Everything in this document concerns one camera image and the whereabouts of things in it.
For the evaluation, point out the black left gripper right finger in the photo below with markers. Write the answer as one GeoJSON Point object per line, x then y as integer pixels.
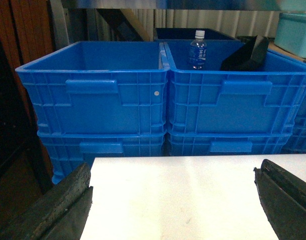
{"type": "Point", "coordinates": [282, 196]}

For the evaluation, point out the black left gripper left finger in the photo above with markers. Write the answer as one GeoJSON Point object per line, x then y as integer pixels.
{"type": "Point", "coordinates": [61, 214]}

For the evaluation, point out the lower left blue crate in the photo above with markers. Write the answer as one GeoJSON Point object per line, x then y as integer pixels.
{"type": "Point", "coordinates": [68, 151]}

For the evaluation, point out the lower right blue crate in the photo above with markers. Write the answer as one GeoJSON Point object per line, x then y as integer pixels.
{"type": "Point", "coordinates": [297, 142]}

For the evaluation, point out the lower middle blue crate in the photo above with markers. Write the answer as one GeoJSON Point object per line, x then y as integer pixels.
{"type": "Point", "coordinates": [216, 144]}

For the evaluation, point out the blue crate with bottle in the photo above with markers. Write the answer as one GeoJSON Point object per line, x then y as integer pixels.
{"type": "Point", "coordinates": [212, 101]}

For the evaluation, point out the empty left blue crate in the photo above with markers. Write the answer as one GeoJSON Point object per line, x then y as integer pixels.
{"type": "Point", "coordinates": [99, 87]}

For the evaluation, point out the black foam block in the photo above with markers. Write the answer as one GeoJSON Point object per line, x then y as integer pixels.
{"type": "Point", "coordinates": [249, 57]}

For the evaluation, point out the brown cardboard sheet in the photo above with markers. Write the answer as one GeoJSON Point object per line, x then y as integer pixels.
{"type": "Point", "coordinates": [275, 48]}

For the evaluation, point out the teal plastic tub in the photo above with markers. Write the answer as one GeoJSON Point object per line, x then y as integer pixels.
{"type": "Point", "coordinates": [291, 33]}

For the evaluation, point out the clear water bottle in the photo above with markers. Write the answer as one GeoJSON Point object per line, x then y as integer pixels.
{"type": "Point", "coordinates": [198, 50]}

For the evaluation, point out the dark blue rear crate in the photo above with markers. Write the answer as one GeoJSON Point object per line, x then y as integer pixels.
{"type": "Point", "coordinates": [188, 34]}

